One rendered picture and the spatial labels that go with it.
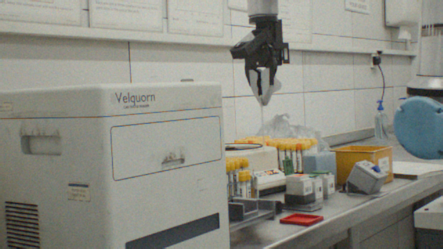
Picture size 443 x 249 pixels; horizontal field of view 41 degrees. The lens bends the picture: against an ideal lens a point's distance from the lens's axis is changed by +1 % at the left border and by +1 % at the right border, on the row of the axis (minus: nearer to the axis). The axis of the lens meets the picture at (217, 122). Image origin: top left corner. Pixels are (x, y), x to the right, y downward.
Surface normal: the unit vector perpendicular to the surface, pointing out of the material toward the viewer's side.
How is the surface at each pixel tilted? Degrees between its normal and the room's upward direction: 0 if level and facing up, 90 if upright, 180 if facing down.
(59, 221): 90
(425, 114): 99
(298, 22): 93
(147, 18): 93
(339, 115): 90
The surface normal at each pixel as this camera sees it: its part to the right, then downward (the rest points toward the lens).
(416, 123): -0.76, 0.22
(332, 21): 0.79, 0.00
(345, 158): -0.61, 0.07
